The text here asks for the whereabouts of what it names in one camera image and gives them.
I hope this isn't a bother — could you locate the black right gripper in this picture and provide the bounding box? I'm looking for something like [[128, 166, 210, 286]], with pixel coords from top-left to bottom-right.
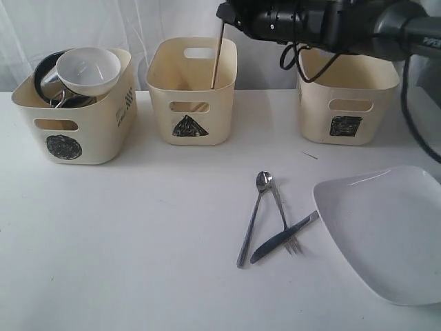
[[216, 1, 345, 47]]

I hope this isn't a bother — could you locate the wooden chopstick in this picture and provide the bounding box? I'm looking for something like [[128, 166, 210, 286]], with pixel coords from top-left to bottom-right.
[[192, 103, 208, 112], [210, 20, 225, 90]]

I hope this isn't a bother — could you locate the white ceramic bowl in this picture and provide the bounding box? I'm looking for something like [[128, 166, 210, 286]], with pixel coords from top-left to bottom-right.
[[55, 47, 121, 97]]

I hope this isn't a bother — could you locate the steel spoon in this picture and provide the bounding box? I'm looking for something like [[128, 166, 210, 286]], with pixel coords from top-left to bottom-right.
[[236, 171, 272, 268]]

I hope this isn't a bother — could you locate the steel mug with handle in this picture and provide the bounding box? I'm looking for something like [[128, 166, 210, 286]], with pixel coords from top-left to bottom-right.
[[49, 88, 97, 108]]

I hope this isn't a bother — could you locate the steel bowl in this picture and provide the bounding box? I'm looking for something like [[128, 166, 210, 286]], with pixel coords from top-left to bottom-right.
[[32, 50, 67, 106]]

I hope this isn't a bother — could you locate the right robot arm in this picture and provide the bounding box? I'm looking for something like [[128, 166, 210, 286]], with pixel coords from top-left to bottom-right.
[[216, 1, 440, 61]]

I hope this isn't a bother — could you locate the cream bin triangle mark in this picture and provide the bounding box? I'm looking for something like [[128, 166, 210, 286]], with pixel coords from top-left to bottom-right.
[[146, 37, 237, 146]]

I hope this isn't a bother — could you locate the cream bin square mark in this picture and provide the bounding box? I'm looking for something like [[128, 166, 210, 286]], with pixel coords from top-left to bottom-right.
[[298, 55, 400, 146]]

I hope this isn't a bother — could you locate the white curtain backdrop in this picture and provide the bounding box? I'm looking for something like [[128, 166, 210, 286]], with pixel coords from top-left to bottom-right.
[[1, 1, 296, 92]]

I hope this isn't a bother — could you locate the cream bin circle mark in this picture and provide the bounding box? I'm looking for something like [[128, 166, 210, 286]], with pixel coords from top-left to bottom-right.
[[10, 48, 139, 166]]

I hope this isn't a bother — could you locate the steel table knife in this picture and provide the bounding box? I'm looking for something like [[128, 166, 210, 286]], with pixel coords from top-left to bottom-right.
[[249, 210, 319, 264]]

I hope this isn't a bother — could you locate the steel fork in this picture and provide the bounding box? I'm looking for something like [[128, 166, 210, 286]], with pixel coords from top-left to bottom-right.
[[271, 183, 300, 254]]

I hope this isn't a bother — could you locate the white square plate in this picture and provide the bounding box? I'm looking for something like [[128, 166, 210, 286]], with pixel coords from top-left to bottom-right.
[[312, 165, 440, 306]]

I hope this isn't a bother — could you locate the black cable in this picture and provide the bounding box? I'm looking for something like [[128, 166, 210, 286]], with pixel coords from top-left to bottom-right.
[[279, 41, 441, 163]]

